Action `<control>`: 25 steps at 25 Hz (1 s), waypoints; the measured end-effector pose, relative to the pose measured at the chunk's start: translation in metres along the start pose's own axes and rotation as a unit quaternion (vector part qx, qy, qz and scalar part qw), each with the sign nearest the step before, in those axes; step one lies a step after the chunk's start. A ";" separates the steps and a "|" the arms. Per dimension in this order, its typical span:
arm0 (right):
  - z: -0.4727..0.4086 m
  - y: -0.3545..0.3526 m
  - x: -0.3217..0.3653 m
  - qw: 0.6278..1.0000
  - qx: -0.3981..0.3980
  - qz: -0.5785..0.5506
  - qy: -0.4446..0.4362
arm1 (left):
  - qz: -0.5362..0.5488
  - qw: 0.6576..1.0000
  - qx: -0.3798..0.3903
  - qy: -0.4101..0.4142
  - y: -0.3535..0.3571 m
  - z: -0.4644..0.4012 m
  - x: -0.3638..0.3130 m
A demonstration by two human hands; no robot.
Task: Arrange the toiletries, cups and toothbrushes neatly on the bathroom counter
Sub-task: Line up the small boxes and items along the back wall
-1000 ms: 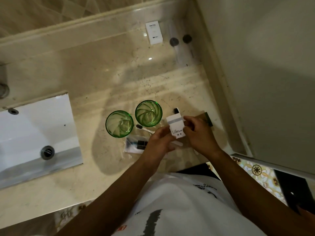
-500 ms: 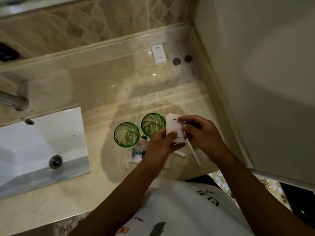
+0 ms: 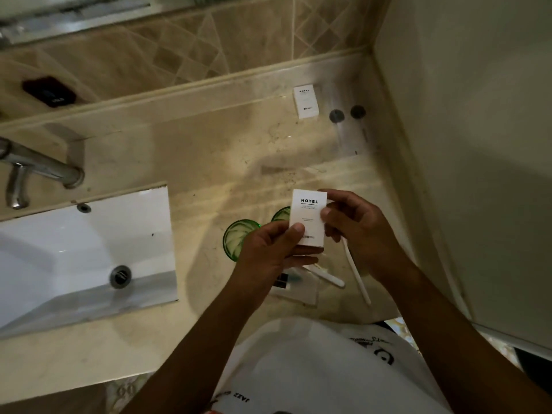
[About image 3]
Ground person's left hand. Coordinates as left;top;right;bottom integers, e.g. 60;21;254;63
231;219;324;306

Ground person's right forearm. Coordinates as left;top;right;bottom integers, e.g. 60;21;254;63
379;254;552;414

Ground white toothbrush black bristles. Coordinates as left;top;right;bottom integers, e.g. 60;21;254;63
340;236;373;306
301;263;346;289

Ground clear packet with round sticker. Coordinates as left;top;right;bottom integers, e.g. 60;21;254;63
321;86;359;158
344;81;380;151

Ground person's left forearm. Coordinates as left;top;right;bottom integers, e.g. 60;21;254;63
120;288;277;414

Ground wall mirror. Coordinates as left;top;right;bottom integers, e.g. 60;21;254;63
0;0;259;46

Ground black wall switch blue mark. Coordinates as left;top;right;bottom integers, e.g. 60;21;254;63
22;76;78;109

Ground white sink basin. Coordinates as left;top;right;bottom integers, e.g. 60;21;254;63
0;185;178;340

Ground clear packet with black label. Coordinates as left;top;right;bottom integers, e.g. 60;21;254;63
269;267;322;306

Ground white hotel box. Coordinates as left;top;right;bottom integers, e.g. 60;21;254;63
293;84;320;120
289;188;328;248

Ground chrome faucet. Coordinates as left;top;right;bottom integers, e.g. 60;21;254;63
0;136;86;210

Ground person's white shirt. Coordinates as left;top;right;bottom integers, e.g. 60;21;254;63
209;316;454;414

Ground black floor mat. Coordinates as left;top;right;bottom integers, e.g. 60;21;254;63
515;347;552;397

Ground person's right hand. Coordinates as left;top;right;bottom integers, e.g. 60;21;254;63
319;188;406;283

